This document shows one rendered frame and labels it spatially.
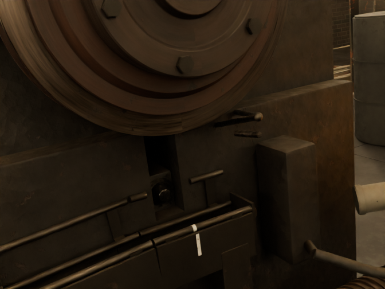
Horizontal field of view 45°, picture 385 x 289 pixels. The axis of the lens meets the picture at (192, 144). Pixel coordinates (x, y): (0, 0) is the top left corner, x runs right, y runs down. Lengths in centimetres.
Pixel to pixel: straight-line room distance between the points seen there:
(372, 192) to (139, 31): 57
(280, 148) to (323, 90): 21
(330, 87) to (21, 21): 66
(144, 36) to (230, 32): 13
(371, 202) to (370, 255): 118
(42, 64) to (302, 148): 49
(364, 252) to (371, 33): 167
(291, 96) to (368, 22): 242
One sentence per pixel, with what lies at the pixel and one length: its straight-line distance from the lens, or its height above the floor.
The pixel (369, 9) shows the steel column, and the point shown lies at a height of 85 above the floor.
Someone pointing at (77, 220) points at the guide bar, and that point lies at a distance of 81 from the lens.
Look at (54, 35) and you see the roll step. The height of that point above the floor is 105.
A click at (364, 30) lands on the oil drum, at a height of 79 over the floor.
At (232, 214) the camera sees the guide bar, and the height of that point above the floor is 71.
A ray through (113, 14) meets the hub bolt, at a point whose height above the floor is 107.
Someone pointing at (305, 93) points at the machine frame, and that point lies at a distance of 101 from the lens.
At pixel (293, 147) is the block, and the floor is 80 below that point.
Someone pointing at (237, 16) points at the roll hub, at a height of 105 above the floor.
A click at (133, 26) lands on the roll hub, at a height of 105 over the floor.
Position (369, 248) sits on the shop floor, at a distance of 219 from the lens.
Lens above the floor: 107
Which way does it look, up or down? 16 degrees down
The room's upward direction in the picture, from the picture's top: 7 degrees counter-clockwise
